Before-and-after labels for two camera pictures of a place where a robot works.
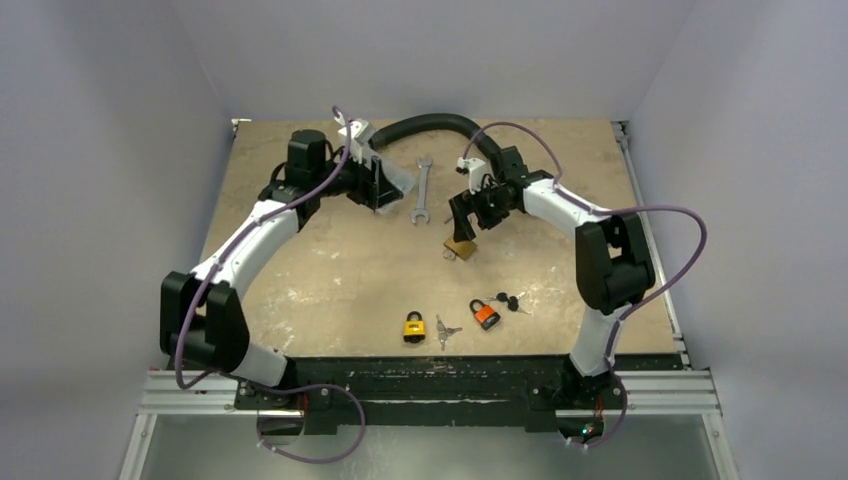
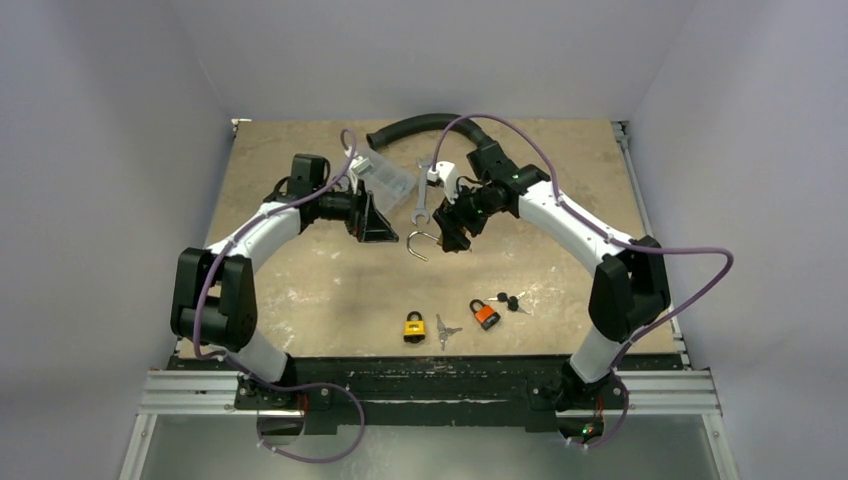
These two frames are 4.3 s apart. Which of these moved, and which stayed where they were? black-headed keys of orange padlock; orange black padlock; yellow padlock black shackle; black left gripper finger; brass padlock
Moved: black left gripper finger; brass padlock
Stayed: black-headed keys of orange padlock; yellow padlock black shackle; orange black padlock
